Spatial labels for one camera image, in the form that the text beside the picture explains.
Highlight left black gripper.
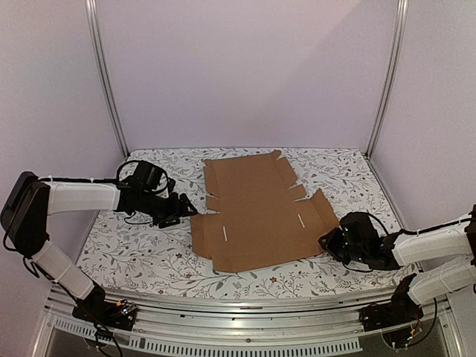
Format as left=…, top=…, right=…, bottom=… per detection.
left=140, top=191, right=198, bottom=229

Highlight brown cardboard box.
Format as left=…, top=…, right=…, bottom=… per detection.
left=190, top=150, right=339, bottom=273

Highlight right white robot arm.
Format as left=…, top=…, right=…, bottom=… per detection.
left=318, top=209, right=475, bottom=324

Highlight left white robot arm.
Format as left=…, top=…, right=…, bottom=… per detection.
left=1, top=171, right=197, bottom=323

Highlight floral patterned table mat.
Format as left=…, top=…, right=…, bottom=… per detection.
left=77, top=148, right=418, bottom=300

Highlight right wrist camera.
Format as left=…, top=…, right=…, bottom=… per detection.
left=340, top=212, right=379, bottom=245

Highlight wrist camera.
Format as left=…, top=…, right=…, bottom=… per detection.
left=340, top=212, right=379, bottom=245
left=132, top=161, right=165, bottom=192

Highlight right black camera cable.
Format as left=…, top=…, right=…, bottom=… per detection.
left=362, top=212, right=391, bottom=239

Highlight black camera cable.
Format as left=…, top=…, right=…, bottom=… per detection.
left=115, top=160, right=176, bottom=194
left=362, top=212, right=391, bottom=239

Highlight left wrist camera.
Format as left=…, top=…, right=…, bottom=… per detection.
left=132, top=161, right=165, bottom=192

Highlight left black camera cable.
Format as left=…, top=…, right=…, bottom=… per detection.
left=115, top=160, right=176, bottom=194

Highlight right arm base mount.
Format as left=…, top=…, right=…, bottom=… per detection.
left=358, top=273, right=423, bottom=332

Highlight front aluminium rail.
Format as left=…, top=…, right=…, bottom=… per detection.
left=32, top=287, right=465, bottom=356

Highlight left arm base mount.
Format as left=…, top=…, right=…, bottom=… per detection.
left=72, top=295, right=138, bottom=331

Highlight left aluminium frame post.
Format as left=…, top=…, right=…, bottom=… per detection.
left=85, top=0, right=130, bottom=158

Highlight aluminium frame post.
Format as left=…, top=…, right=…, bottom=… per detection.
left=364, top=0, right=409, bottom=161
left=85, top=0, right=130, bottom=158

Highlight right aluminium frame post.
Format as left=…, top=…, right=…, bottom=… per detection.
left=364, top=0, right=409, bottom=161

